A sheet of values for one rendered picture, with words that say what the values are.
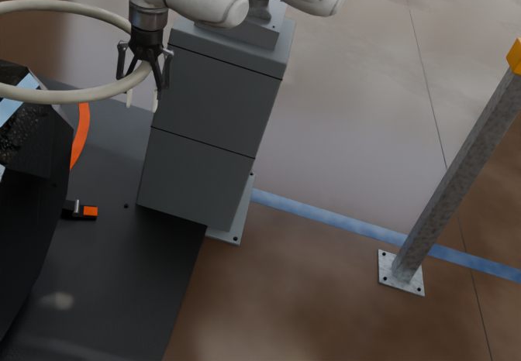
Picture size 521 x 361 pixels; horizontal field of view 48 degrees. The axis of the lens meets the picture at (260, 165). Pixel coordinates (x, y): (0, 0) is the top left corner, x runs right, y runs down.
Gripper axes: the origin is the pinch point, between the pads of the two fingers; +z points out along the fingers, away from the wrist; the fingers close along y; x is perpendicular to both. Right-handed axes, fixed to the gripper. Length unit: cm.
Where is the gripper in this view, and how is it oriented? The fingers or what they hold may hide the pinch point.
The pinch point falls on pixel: (142, 97)
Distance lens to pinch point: 151.9
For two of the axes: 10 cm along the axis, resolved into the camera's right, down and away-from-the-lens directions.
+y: -9.8, -1.8, -0.6
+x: -0.6, 6.0, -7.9
